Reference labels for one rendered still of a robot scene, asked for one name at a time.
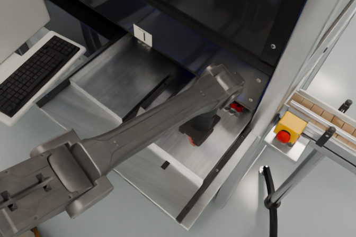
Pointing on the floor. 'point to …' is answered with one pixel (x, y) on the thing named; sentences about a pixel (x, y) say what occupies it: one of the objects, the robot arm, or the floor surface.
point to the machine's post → (293, 62)
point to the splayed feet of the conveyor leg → (269, 201)
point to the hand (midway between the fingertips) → (193, 142)
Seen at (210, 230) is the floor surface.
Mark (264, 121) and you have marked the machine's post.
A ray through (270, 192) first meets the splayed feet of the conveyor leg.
